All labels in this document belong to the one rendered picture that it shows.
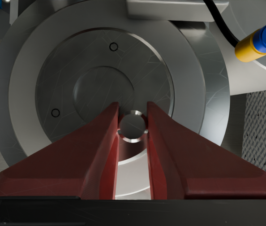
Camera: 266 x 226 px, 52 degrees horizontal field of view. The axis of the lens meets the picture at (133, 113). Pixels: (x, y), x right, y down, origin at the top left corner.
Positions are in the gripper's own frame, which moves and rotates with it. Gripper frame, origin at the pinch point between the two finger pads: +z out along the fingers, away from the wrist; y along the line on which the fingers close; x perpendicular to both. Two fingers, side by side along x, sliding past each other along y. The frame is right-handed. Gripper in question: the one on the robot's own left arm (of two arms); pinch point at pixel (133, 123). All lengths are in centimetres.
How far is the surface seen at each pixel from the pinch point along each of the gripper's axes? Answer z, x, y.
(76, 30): 5.7, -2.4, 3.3
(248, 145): 18.5, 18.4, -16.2
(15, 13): 7.6, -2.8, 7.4
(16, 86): 3.9, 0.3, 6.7
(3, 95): 4.3, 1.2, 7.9
